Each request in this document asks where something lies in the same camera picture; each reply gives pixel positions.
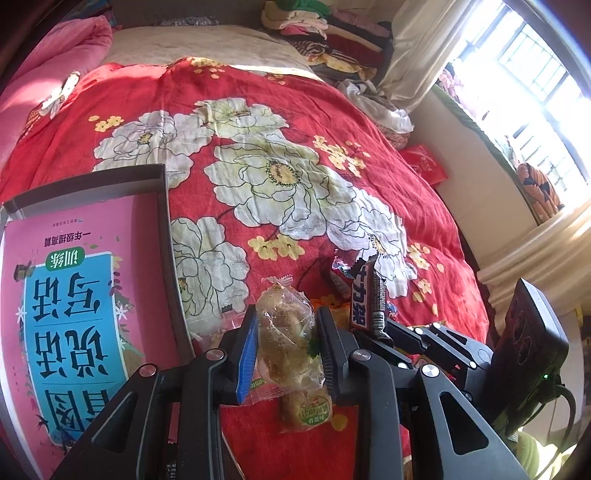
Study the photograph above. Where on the red floral bedspread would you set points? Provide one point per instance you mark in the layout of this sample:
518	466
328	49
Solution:
270	174

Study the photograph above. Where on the clear bag sesame bread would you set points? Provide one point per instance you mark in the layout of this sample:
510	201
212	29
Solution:
288	362

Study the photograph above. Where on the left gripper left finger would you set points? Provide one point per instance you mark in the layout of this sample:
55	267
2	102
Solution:
219	377

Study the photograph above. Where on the grey headboard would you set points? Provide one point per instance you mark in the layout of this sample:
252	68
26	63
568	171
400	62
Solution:
136	13

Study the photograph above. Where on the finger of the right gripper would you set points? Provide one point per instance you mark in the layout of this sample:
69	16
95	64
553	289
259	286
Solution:
479	356
406	343

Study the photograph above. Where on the grey tray box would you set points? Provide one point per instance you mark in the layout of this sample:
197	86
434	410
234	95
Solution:
115	258

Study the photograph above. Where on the pink children's book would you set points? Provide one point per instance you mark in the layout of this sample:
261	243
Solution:
78	322

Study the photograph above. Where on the red packet on sill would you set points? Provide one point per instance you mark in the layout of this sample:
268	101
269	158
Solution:
425	164

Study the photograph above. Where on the beige bed sheet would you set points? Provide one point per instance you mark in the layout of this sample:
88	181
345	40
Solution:
232	45

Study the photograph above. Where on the pink blanket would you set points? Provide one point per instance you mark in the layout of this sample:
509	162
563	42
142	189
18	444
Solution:
77	45

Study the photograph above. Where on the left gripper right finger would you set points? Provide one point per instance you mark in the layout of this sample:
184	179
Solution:
358	377

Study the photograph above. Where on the folded clothes pile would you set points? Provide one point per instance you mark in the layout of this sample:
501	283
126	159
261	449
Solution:
337	44

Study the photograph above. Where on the cream curtain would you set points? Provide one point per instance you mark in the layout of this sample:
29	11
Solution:
425	34

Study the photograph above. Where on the brown Snickers bar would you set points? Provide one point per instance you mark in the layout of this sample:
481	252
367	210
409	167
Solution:
359	282

